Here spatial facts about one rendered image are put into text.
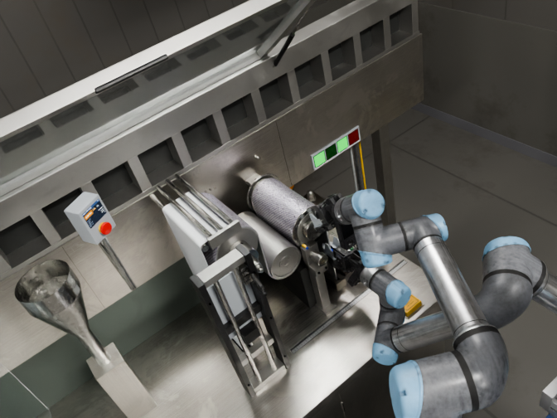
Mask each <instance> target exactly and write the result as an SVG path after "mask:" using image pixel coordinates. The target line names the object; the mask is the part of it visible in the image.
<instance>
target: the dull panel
mask: <svg viewBox="0 0 557 418"><path fill-rule="evenodd" d="M191 276H193V273H192V272H191V269H190V267H189V265H188V263H187V261H186V258H185V257H183V258H181V259H180V260H179V261H177V262H176V263H174V264H173V265H171V266H169V267H168V268H166V269H165V270H164V271H162V272H161V273H159V274H157V275H155V276H154V277H152V278H151V279H150V280H148V281H147V282H145V283H144V284H142V285H140V286H139V287H137V288H136V289H135V290H133V291H131V292H130V293H128V294H126V295H125V296H123V297H122V298H121V299H119V300H118V301H116V302H115V303H113V304H111V305H110V306H109V307H107V308H106V309H104V310H102V311H101V312H99V313H97V314H96V315H95V316H94V317H92V318H90V319H89V320H88V322H89V326H90V329H91V331H92V332H93V333H94V335H95V336H96V337H97V339H99V341H100V342H101V344H102V345H103V346H104V347H106V346H108V345H109V344H111V343H114V344H115V346H116V347H117V348H118V350H119V351H120V352H121V353H122V354H123V356H124V355H125V354H127V353H128V352H130V351H131V350H133V349H134V348H136V347H137V346H138V345H139V344H141V343H143V342H144V341H145V340H147V339H148V338H150V337H151V336H152V335H153V334H155V333H157V332H158V331H160V330H161V329H162V328H164V327H166V326H167V325H168V324H169V323H171V322H172V321H174V320H175V319H177V318H178V317H180V316H181V315H183V314H184V313H185V312H186V311H188V310H189V309H191V308H193V307H194V306H195V305H197V304H199V303H200V302H201V301H200V299H199V297H198V295H197V293H196V291H195V289H194V287H193V285H192V283H191V281H190V279H189V278H190V277H191ZM90 357H92V356H91V355H90V354H89V352H88V351H87V350H86V349H85V347H84V346H83V345H82V343H81V342H80V341H79V339H78V338H76V337H74V336H72V335H70V334H68V333H67V334H66V335H65V336H63V337H61V338H59V339H58V340H56V341H55V342H53V343H52V344H51V345H49V346H48V347H46V348H44V349H43V350H41V351H40V352H38V353H37V354H35V355H34V356H32V357H30V358H29V359H27V360H26V361H25V362H23V363H22V364H20V365H19V366H17V367H15V368H13V369H12V370H11V371H10V372H11V373H12V374H13V375H14V376H15V377H16V378H17V379H18V380H19V381H20V382H21V383H22V384H23V385H24V386H25V387H26V388H27V389H28V390H29V391H30V392H31V393H32V394H33V395H34V396H36V397H37V398H38V399H39V400H40V401H41V402H42V403H43V404H44V405H45V406H46V407H47V408H50V407H51V406H53V405H54V404H56V403H57V402H58V401H60V400H61V399H62V398H64V397H65V396H67V395H69V394H70V393H71V392H72V391H74V390H75V389H77V388H78V387H79V386H81V385H83V384H84V383H86V382H87V381H88V380H89V379H91V378H92V377H94V375H93V373H92V371H91V370H90V367H89V365H88V363H87V361H86V360H87V359H88V358H90Z"/></svg>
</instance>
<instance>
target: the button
mask: <svg viewBox="0 0 557 418"><path fill-rule="evenodd" d="M420 306H421V300H419V299H417V298H416V297H415V296H413V295H412V294H411V296H410V300H409V302H408V303H407V304H406V305H405V307H404V310H405V316H406V317H409V316H410V315H411V314H412V313H413V312H414V311H415V310H416V309H417V308H418V307H420Z"/></svg>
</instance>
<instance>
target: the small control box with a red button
mask: <svg viewBox="0 0 557 418"><path fill-rule="evenodd" d="M64 213H65V214H66V215H67V217H68V218H69V220H70V222H71V223H72V225H73V226H74V228H75V229H76V231H77V232H78V234H79V235H80V237H81V239H82V240H83V241H85V242H89V243H92V244H96V245H98V244H99V243H100V242H101V241H102V240H103V239H104V238H105V237H106V236H107V235H108V234H109V233H110V232H111V231H112V229H113V228H114V227H115V226H116V225H115V223H114V220H113V219H112V217H111V215H110V214H109V212H108V210H107V209H106V207H105V205H104V204H103V202H102V200H101V198H100V197H99V195H98V194H94V193H89V192H83V193H82V194H80V195H79V196H78V197H77V198H76V199H75V200H74V201H73V202H72V203H71V204H70V205H69V206H68V207H67V208H66V209H65V210H64Z"/></svg>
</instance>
